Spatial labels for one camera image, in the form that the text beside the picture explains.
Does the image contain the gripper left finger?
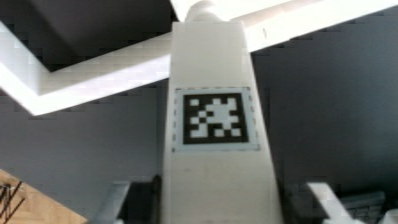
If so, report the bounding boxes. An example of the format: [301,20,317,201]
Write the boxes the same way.
[86,175,161,224]

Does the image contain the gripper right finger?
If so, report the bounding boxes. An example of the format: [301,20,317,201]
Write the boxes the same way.
[282,182,398,224]

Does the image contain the white L-shaped fence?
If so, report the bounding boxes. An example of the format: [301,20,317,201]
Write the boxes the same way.
[0,0,398,115]

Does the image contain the white desk leg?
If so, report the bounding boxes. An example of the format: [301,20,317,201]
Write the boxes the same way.
[161,0,284,224]

